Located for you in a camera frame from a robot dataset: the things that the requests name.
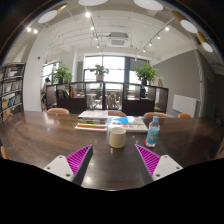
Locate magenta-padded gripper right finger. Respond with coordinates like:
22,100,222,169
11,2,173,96
133,143,184,186

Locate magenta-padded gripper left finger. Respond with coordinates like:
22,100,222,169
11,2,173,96
43,143,95,186

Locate clear water bottle blue cap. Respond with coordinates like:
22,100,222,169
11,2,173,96
145,115,161,148

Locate orange chairs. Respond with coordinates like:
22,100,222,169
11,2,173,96
0,107,224,160

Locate flat book with blue cover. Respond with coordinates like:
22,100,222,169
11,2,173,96
108,115,149,133

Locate cream ceramic cup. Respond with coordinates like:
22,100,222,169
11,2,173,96
108,126,127,149

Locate stack of books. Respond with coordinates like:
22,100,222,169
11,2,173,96
74,110,109,132

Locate low dark shelf unit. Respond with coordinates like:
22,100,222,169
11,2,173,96
44,80,170,116

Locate person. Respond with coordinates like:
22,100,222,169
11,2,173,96
40,77,52,109

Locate tall dark bookshelf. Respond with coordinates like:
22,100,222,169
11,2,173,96
0,62,27,123

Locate bushy green potted plant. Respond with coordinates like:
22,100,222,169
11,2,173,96
53,64,73,84

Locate wide green potted plant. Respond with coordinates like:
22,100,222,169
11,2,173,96
133,63,159,86

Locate small green potted plant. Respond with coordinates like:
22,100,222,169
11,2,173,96
89,64,110,82

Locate ceiling air conditioner unit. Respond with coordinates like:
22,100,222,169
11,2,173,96
107,32,130,48

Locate round white ceiling lamps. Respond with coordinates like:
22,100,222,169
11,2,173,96
37,0,214,54

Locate track spot lights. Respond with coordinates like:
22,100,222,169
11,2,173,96
26,11,171,54

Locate white wall radiator panel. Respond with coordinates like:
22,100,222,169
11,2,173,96
172,94,202,118

